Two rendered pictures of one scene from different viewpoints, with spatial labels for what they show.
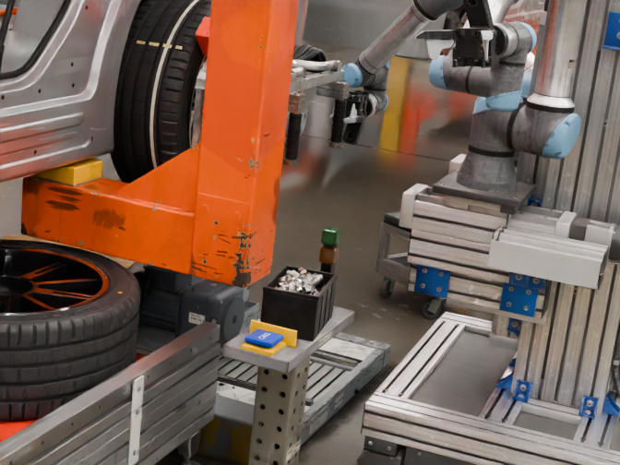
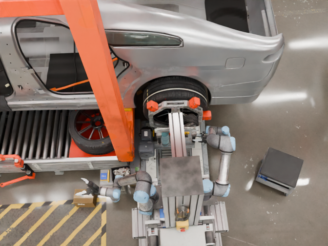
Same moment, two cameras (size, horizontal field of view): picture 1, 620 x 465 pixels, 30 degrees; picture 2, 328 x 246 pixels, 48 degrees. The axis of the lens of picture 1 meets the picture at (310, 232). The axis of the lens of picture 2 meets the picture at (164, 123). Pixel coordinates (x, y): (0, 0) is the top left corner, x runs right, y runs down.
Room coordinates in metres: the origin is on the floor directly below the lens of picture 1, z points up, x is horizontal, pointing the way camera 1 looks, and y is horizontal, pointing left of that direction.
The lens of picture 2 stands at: (2.70, -1.44, 4.12)
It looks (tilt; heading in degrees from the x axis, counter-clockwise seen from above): 62 degrees down; 70
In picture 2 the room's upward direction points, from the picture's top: 4 degrees counter-clockwise
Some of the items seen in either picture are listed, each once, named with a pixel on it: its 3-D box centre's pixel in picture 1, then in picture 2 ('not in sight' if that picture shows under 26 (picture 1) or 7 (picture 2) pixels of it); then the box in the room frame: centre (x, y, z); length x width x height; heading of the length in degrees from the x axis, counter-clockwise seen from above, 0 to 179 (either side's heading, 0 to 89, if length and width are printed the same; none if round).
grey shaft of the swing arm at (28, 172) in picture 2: not in sight; (24, 168); (1.74, 0.59, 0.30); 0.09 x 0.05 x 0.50; 158
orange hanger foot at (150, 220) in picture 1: (122, 184); (125, 119); (2.96, 0.51, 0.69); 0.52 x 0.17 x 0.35; 68
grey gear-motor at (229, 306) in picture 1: (167, 323); (147, 141); (3.12, 0.38, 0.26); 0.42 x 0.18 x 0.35; 68
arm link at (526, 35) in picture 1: (512, 41); (112, 193); (2.59, -0.40, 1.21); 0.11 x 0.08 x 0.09; 147
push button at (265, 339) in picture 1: (264, 339); (103, 176); (2.53, 0.08, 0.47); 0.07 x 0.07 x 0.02; 68
